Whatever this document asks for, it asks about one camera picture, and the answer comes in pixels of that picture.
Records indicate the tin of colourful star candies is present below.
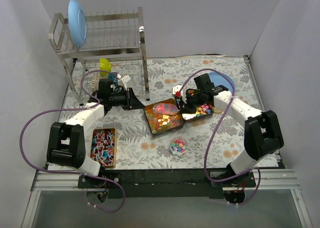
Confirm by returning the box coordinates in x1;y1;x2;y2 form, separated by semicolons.
178;104;214;123

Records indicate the gold round jar lid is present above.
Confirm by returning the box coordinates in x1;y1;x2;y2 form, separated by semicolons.
213;107;223;114

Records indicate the tin of gummy candies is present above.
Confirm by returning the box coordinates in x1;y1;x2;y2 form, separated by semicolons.
144;98;184;138

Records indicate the gold tin of candies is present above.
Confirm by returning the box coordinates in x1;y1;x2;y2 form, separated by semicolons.
90;128;117;168

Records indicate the clear glass jar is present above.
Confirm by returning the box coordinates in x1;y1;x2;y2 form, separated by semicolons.
169;137;188;156

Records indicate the silver metal scoop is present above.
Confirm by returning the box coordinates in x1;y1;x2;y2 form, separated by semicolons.
153;103;179;116

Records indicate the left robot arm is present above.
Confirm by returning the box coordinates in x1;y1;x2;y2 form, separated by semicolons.
46;78;145;188

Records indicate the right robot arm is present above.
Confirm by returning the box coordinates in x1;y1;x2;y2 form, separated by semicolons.
180;73;284;187

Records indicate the blue plate on mat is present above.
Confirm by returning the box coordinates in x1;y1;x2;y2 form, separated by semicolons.
208;72;236;92

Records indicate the patterned tape roll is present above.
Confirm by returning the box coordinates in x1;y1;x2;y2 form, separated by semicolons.
91;74;100;92

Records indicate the yellow-green bowl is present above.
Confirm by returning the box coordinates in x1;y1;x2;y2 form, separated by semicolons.
99;58;112;77

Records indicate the steel dish rack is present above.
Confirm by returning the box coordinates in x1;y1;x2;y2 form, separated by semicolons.
48;7;150;105

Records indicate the blue plate in rack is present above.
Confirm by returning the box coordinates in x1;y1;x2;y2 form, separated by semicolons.
68;0;87;49

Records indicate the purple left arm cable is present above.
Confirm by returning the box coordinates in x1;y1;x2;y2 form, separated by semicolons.
19;69;126;213

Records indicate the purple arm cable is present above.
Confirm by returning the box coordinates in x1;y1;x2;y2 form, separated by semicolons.
177;68;262;206
19;69;126;213

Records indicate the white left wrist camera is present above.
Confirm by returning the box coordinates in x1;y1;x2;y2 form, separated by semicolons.
116;74;131;90

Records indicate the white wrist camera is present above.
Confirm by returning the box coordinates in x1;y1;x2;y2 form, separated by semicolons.
172;85;187;107
116;74;131;90

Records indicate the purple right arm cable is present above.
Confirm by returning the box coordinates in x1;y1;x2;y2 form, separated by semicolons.
177;68;262;206

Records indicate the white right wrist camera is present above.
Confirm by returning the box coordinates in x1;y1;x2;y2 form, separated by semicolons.
172;85;187;107

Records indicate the black metal base rail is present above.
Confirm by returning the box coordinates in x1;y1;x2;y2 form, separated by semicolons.
77;168;257;200

